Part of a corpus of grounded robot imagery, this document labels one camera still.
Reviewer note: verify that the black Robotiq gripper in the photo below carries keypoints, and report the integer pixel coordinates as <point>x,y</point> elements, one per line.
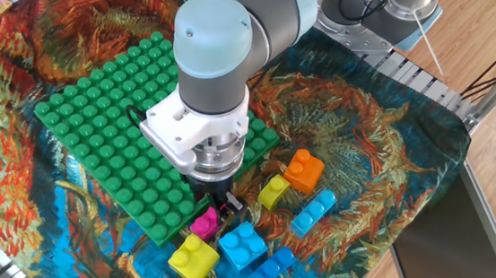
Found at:
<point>209,189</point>

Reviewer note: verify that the pink three-stud block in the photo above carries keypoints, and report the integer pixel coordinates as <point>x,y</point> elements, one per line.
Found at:
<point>204,225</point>

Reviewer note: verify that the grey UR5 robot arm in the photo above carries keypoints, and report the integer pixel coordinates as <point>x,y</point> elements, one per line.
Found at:
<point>214,64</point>

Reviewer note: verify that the light blue four-stud square block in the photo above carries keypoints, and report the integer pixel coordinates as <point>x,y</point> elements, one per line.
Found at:
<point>243,246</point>

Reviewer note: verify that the small yellow-green one-stud block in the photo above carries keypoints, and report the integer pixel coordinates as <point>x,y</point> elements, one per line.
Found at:
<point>272,193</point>

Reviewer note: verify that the large yellow-green two-stud block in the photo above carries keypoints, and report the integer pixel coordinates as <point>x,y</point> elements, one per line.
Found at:
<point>196,265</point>

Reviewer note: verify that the dark blue four-stud block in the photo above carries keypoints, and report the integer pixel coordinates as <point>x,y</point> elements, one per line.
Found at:
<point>263,273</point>

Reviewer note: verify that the light blue three-stud block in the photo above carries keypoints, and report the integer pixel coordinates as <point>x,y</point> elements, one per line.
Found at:
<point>313,212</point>

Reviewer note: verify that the orange two-stud block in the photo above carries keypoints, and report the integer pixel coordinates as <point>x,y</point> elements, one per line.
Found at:
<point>308,176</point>

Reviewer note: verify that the sunflower painting print cloth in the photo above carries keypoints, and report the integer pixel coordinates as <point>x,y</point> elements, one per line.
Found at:
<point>344,120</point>

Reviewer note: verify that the green studded baseplate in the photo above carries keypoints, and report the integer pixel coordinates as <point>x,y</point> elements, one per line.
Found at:
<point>95,134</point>

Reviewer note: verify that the silver robot mounting plate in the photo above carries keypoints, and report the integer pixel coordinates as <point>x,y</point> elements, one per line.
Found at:
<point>351,41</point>

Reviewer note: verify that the dark flat panel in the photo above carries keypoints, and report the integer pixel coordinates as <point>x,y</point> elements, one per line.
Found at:
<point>454,256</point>

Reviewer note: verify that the thin white rod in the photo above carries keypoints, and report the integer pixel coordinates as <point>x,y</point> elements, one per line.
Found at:
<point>427,42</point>

